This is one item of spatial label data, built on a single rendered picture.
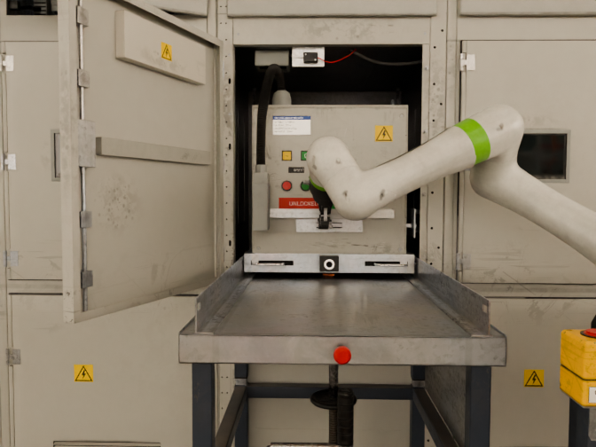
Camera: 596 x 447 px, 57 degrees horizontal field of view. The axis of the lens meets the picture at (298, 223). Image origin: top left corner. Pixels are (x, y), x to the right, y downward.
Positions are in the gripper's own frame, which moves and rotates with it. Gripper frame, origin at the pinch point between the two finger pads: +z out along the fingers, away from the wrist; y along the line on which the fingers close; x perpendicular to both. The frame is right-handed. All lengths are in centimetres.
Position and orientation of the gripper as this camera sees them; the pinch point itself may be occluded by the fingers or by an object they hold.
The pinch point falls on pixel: (324, 222)
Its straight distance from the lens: 168.7
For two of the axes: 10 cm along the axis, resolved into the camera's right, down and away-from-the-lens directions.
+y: -0.1, 8.9, -4.6
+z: 0.1, 4.6, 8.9
